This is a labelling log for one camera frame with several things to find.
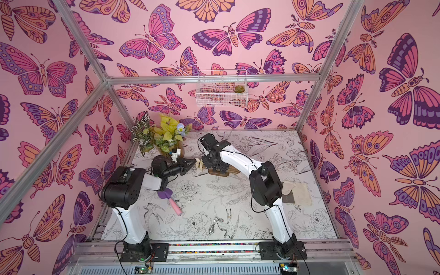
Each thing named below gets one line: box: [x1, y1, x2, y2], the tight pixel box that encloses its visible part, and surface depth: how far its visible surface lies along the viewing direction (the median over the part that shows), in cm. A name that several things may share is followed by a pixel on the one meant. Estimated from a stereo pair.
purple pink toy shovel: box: [156, 187, 183, 216], surface depth 91 cm
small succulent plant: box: [233, 84, 246, 93], surface depth 95 cm
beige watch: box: [194, 157, 204, 171], surface depth 94 cm
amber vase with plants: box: [131, 111, 192, 158], surface depth 92 cm
